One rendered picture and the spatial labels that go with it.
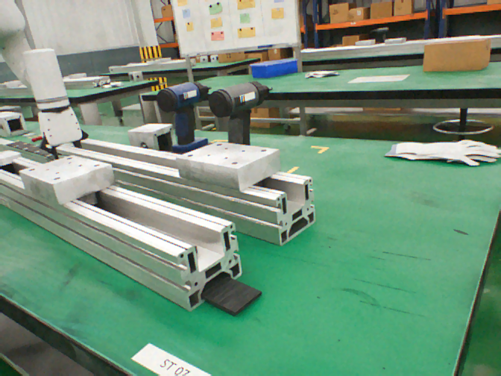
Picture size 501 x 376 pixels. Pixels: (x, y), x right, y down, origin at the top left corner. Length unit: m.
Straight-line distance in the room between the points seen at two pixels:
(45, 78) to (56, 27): 12.81
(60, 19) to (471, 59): 12.78
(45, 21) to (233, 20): 10.25
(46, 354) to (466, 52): 2.38
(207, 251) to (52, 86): 0.82
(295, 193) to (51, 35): 13.43
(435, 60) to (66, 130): 2.00
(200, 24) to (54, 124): 3.30
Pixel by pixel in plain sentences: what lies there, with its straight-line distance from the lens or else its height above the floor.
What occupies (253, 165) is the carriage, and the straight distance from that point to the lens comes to 0.66.
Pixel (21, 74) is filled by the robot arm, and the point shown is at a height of 1.07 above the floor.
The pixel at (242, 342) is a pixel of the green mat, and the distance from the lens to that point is 0.48.
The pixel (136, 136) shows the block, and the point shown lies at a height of 0.86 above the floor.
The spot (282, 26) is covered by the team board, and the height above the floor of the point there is 1.13.
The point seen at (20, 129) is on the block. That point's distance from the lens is 2.25.
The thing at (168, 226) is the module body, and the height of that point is 0.84.
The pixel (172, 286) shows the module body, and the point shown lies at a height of 0.81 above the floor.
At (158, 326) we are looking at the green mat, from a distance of 0.53.
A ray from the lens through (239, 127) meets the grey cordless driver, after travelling 0.89.
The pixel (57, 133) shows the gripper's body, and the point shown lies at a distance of 1.29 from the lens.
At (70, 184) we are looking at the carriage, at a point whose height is 0.89.
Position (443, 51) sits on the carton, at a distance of 2.57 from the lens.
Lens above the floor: 1.10
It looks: 22 degrees down
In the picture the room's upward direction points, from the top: 7 degrees counter-clockwise
